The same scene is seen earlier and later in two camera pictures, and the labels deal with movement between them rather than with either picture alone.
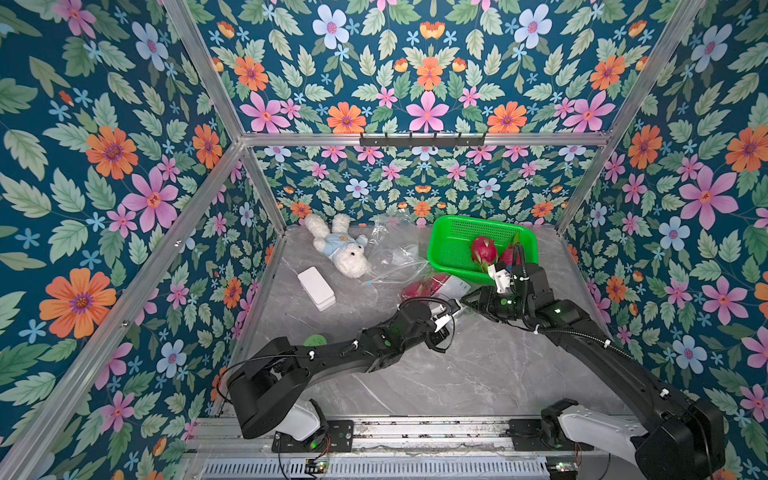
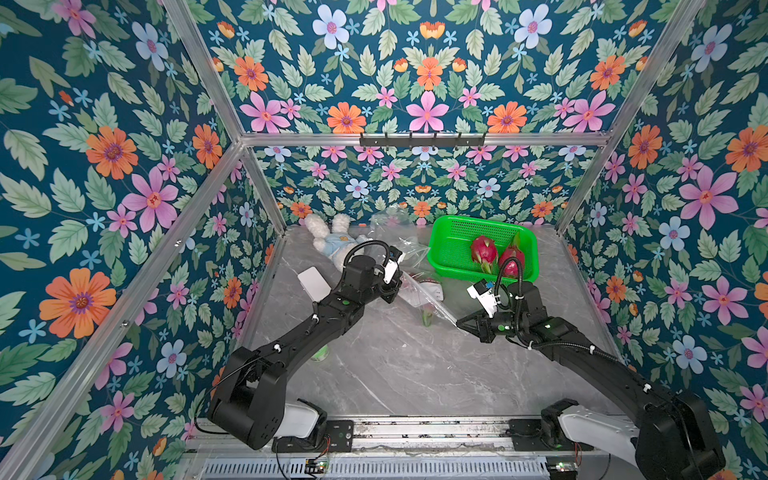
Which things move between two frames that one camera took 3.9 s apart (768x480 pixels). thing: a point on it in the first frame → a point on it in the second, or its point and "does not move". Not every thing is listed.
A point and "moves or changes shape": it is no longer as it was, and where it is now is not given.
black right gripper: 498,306 → 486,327
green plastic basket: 450,239 does not move
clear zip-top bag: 395,251 moves or changes shape
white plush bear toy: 346,250 does not move
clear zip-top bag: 427,282 moves or changes shape
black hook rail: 422,141 does not move
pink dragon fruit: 507,256 does not move
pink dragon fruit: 484,251 does not move
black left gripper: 436,337 → 389,288
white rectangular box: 317,289 does not move
